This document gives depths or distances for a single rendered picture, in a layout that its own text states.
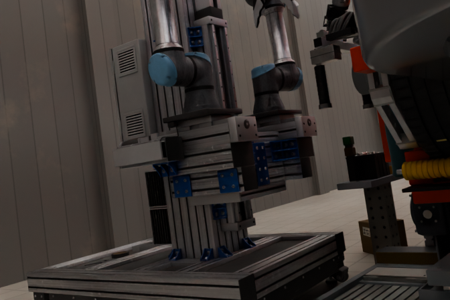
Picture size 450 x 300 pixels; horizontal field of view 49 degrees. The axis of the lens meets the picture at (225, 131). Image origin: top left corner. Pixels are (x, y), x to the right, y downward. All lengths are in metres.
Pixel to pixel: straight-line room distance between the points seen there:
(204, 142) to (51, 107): 2.41
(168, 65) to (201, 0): 0.56
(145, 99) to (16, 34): 2.01
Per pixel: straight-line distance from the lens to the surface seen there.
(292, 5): 1.58
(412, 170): 1.61
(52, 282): 2.47
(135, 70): 2.29
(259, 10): 1.63
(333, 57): 1.66
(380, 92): 1.50
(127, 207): 4.32
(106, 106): 4.29
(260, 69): 2.29
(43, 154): 3.98
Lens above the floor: 0.61
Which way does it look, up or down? 4 degrees up
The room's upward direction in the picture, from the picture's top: 8 degrees counter-clockwise
